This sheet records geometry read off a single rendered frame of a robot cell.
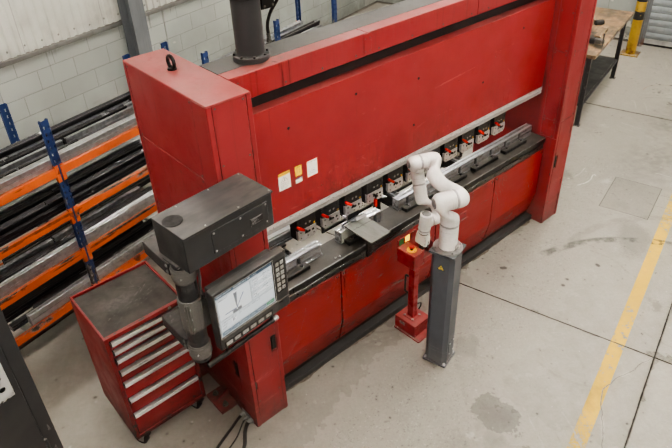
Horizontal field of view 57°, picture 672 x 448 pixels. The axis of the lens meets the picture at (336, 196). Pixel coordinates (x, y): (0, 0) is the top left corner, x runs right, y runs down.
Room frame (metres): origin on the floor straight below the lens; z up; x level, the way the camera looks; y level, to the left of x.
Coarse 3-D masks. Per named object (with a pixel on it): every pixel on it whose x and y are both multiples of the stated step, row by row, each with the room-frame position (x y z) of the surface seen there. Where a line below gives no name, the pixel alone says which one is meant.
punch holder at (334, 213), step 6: (330, 204) 3.30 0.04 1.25; (336, 204) 3.34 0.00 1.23; (318, 210) 3.28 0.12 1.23; (324, 210) 3.27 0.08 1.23; (330, 210) 3.30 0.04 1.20; (336, 210) 3.33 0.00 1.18; (318, 216) 3.28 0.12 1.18; (336, 216) 3.33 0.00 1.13; (318, 222) 3.29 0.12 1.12; (324, 222) 3.26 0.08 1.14; (330, 222) 3.29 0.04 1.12
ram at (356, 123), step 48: (432, 48) 3.90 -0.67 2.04; (480, 48) 4.24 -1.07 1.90; (528, 48) 4.65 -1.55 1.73; (288, 96) 3.20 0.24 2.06; (336, 96) 3.36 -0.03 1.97; (384, 96) 3.62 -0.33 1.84; (432, 96) 3.92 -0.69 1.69; (480, 96) 4.28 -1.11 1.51; (288, 144) 3.12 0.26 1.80; (336, 144) 3.35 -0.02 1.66; (384, 144) 3.62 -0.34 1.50; (288, 192) 3.10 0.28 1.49
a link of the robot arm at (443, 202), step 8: (440, 192) 3.14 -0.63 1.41; (448, 192) 3.12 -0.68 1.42; (432, 200) 3.11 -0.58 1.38; (440, 200) 3.07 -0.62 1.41; (448, 200) 3.07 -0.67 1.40; (456, 200) 3.08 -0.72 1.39; (440, 208) 3.05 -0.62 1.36; (448, 208) 3.06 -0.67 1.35; (456, 208) 3.09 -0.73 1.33; (440, 216) 3.10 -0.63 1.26; (448, 216) 3.06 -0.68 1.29; (456, 216) 3.11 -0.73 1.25; (440, 224) 3.12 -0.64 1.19; (448, 224) 3.07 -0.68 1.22; (456, 224) 3.08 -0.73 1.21
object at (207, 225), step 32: (224, 192) 2.41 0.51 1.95; (256, 192) 2.40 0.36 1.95; (160, 224) 2.18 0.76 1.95; (192, 224) 2.17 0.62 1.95; (224, 224) 2.22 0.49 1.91; (256, 224) 2.34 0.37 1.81; (192, 256) 2.09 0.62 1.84; (192, 288) 2.16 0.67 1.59; (192, 320) 2.13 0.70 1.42; (192, 352) 2.15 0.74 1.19
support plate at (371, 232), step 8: (352, 224) 3.42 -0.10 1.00; (360, 224) 3.42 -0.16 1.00; (368, 224) 3.41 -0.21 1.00; (376, 224) 3.41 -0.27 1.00; (360, 232) 3.33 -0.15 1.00; (368, 232) 3.32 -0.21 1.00; (376, 232) 3.32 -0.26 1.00; (384, 232) 3.31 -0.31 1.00; (368, 240) 3.23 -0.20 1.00; (376, 240) 3.24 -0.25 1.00
